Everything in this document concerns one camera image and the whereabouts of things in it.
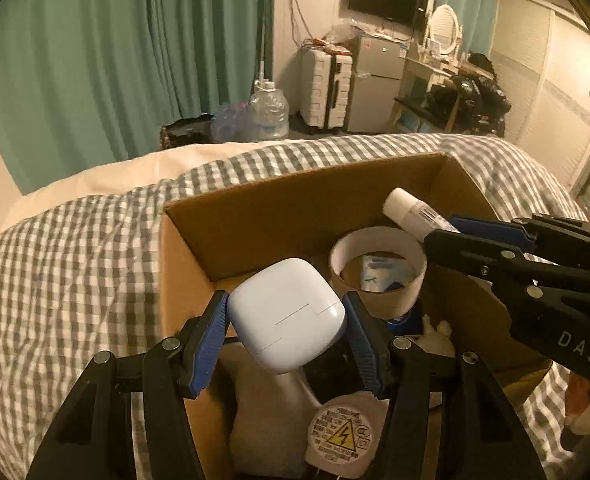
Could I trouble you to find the brown cardboard box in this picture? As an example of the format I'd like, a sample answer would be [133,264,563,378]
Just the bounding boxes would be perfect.
[160,151,556,480]

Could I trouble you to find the wooden dressing table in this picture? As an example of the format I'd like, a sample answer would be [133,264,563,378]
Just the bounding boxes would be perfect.
[402,55,456,134]

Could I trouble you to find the white louvred wardrobe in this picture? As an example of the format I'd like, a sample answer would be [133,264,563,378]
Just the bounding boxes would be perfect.
[490,0,590,202]

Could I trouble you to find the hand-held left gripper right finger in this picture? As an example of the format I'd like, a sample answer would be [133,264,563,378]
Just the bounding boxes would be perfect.
[342,291,548,480]

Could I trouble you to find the grey small fridge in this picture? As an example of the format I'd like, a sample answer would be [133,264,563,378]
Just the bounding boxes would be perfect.
[347,34,411,134]

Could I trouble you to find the clear water jug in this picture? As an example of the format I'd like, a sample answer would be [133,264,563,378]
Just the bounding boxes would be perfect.
[250,79,291,140]

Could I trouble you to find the person's right forearm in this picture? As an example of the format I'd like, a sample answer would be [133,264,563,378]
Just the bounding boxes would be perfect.
[560,375,590,454]

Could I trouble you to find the white bed sheet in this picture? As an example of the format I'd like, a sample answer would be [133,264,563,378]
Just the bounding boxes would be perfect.
[0,140,286,242]

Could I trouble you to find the hanging wall cables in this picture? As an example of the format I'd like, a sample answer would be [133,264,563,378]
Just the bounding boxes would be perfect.
[287,0,317,49]

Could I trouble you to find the narrow green curtain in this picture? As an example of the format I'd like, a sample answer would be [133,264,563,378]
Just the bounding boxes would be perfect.
[432,0,500,57]

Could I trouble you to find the white pole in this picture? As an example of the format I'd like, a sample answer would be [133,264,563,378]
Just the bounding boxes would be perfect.
[257,0,274,84]

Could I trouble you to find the green checked blanket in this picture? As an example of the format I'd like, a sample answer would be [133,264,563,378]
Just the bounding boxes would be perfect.
[0,132,590,480]

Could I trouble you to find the crumpled clear plastic bag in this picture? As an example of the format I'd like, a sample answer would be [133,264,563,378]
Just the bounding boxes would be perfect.
[210,100,256,144]

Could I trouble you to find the wide green curtain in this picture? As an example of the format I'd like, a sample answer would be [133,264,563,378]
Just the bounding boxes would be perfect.
[0,0,278,196]

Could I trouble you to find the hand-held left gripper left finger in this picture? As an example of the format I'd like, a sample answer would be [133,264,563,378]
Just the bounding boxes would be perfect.
[25,290,231,480]

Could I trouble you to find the white oval vanity mirror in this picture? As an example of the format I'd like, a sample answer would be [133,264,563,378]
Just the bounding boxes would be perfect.
[425,4,464,59]

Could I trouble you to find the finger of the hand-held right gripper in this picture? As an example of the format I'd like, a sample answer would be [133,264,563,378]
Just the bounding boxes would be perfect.
[447,213,590,270]
[423,228,590,312]

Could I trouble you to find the white ribbed suitcase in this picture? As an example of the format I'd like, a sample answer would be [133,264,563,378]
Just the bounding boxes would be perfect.
[300,49,354,129]

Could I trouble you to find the white sock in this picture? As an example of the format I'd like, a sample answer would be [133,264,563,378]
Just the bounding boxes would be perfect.
[220,345,321,479]

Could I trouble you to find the white plastic bottle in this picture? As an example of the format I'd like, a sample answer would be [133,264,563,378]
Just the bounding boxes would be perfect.
[382,187,460,239]

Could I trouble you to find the white fluffy cloth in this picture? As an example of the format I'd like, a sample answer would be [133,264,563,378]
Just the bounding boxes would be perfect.
[420,315,454,357]

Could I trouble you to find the black handbag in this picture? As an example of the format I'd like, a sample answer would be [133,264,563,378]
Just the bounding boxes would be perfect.
[467,52,496,79]

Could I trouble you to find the white tape roll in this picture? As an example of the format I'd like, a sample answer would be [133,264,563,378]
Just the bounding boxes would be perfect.
[328,227,428,322]

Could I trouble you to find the pile of black clothes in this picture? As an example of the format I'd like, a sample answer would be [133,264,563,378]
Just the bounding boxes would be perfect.
[427,72,514,136]

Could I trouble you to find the white earbuds case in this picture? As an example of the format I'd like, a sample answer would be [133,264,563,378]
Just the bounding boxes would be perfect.
[227,258,347,374]

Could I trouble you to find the black floor bag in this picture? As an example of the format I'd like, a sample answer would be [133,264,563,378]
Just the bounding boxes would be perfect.
[161,115,215,150]

